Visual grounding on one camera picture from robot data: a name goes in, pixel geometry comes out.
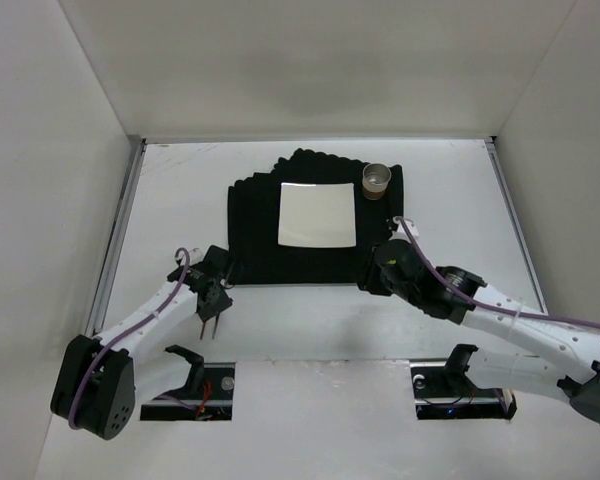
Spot silver knife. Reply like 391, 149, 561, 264
211, 313, 221, 340

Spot black cloth placemat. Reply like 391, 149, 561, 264
227, 149, 404, 286

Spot metal cup with cork base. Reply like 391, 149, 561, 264
362, 163, 392, 200

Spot white square plate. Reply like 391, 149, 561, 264
277, 183, 356, 249

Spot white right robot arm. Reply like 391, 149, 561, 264
358, 238, 600, 424

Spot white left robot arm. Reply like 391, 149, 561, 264
50, 245, 235, 440

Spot aluminium table rail left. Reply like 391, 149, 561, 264
82, 135, 147, 337

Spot aluminium table rail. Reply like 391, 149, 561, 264
82, 135, 147, 337
484, 137, 547, 312

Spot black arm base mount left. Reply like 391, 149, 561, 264
139, 345, 236, 422

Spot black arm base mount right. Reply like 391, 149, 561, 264
410, 344, 517, 421

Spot aluminium table rail right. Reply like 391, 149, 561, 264
484, 137, 547, 312

